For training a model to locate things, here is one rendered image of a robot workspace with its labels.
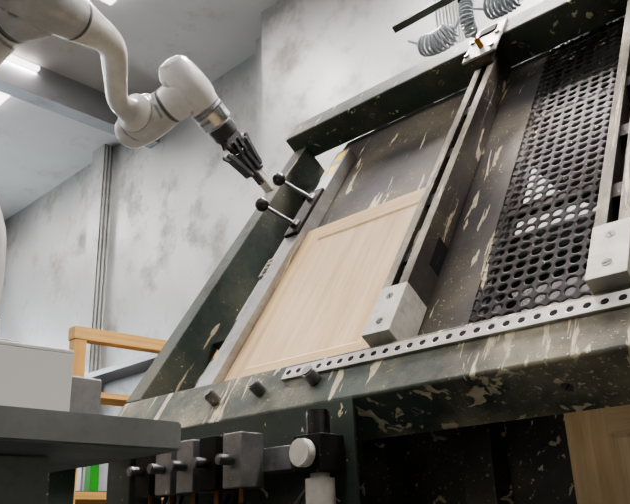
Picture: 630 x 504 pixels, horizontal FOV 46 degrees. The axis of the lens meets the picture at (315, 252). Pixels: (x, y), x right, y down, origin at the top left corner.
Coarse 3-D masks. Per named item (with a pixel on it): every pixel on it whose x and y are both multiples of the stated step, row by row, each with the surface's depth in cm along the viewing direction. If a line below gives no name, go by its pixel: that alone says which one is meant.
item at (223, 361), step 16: (352, 160) 225; (336, 176) 217; (336, 192) 215; (320, 208) 207; (304, 224) 200; (288, 240) 198; (288, 256) 191; (272, 272) 188; (256, 288) 186; (272, 288) 184; (256, 304) 179; (240, 320) 177; (256, 320) 177; (240, 336) 171; (224, 352) 169; (208, 368) 168; (224, 368) 165; (208, 384) 162
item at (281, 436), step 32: (256, 416) 138; (288, 416) 133; (320, 416) 122; (352, 416) 123; (192, 448) 133; (224, 448) 127; (256, 448) 127; (288, 448) 125; (320, 448) 118; (352, 448) 122; (160, 480) 136; (192, 480) 131; (224, 480) 125; (256, 480) 125; (288, 480) 129; (320, 480) 118; (352, 480) 120
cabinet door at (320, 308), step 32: (416, 192) 178; (352, 224) 186; (384, 224) 176; (320, 256) 184; (352, 256) 173; (384, 256) 164; (288, 288) 180; (320, 288) 170; (352, 288) 161; (288, 320) 168; (320, 320) 159; (352, 320) 151; (256, 352) 165; (288, 352) 157; (320, 352) 148
